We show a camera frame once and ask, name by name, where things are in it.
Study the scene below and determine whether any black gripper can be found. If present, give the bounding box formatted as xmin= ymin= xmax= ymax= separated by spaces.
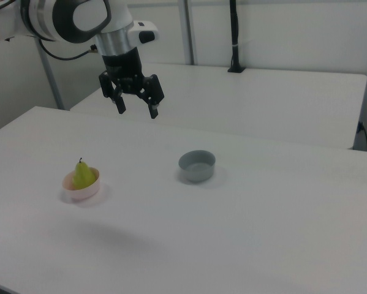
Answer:
xmin=98 ymin=47 xmax=166 ymax=120

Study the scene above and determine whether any yellow-green pear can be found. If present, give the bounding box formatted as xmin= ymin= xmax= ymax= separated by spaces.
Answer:
xmin=72 ymin=157 xmax=97 ymax=190

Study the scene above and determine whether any grey plastic bowl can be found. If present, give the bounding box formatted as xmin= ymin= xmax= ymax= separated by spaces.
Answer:
xmin=178 ymin=149 xmax=217 ymax=184

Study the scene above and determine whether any pink plastic bowl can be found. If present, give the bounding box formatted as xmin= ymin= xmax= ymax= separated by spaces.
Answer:
xmin=61 ymin=167 xmax=100 ymax=202

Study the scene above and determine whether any white side table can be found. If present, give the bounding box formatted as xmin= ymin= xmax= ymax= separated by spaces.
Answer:
xmin=69 ymin=62 xmax=367 ymax=151

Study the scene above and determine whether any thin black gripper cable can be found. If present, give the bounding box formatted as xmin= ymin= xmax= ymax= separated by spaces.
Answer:
xmin=36 ymin=38 xmax=99 ymax=61

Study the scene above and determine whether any aluminium partition post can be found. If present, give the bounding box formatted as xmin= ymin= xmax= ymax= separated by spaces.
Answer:
xmin=32 ymin=36 xmax=65 ymax=111
xmin=177 ymin=0 xmax=200 ymax=66

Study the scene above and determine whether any black camera pole with base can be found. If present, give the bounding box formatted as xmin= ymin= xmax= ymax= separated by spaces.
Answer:
xmin=227 ymin=0 xmax=247 ymax=74

